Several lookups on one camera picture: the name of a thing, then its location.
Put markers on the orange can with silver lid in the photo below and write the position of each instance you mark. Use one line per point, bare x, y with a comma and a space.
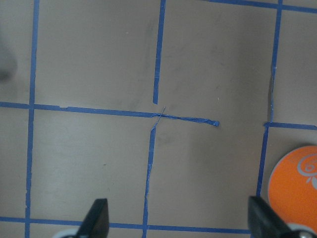
292, 187

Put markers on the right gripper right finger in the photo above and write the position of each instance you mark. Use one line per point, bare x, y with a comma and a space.
263, 222

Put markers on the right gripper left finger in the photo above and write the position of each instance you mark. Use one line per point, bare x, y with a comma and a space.
96, 222

